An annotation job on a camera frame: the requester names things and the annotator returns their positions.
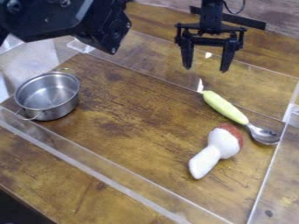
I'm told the green handled metal spoon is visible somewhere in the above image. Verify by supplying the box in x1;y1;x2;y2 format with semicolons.
202;90;280;144

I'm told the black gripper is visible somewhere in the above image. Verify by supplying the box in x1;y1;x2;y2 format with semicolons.
175;23;248;73

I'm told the clear acrylic triangle stand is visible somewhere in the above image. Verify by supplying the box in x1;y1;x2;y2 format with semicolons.
67;38;95;53

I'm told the red white toy mushroom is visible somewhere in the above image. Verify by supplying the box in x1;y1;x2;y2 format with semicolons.
188;123;243;179

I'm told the black cable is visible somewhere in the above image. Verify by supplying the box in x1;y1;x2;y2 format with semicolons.
222;0;248;16

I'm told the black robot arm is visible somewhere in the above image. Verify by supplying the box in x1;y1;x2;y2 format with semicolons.
0;0;247;72

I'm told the small steel pot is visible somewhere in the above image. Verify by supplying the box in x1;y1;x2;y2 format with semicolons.
13;71;80;121

